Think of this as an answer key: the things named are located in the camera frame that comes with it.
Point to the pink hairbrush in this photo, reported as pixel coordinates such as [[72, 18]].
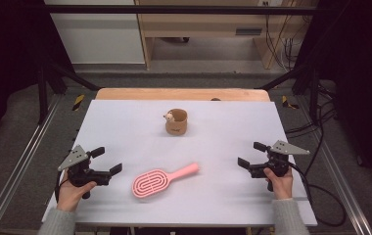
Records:
[[184, 171]]

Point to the white table sheet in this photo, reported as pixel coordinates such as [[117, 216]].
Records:
[[125, 140]]

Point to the silver metal rail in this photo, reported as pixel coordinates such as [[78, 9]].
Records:
[[14, 169], [340, 182]]

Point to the black metal stand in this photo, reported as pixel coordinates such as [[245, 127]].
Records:
[[314, 94], [42, 94]]

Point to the brown hedgehog cup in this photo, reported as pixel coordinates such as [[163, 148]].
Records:
[[176, 127]]

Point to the wooden table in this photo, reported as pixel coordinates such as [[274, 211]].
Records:
[[174, 94]]

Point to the person's left hand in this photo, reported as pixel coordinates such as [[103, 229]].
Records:
[[68, 196]]

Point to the person's right hand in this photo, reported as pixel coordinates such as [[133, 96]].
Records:
[[282, 186]]

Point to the light wooden desk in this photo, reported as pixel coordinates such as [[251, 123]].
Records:
[[200, 26]]

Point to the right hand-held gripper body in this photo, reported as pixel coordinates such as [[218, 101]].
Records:
[[278, 161]]

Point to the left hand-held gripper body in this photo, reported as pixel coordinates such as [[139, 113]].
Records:
[[76, 157]]

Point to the black horizontal frame bar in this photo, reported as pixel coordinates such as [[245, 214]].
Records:
[[174, 9]]

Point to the yellow black floor tape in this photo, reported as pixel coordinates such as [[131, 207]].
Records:
[[78, 102], [286, 102]]

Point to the black curtain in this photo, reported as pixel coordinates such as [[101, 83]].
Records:
[[8, 49], [363, 65]]

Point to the white cabinet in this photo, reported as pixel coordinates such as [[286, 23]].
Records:
[[99, 36]]

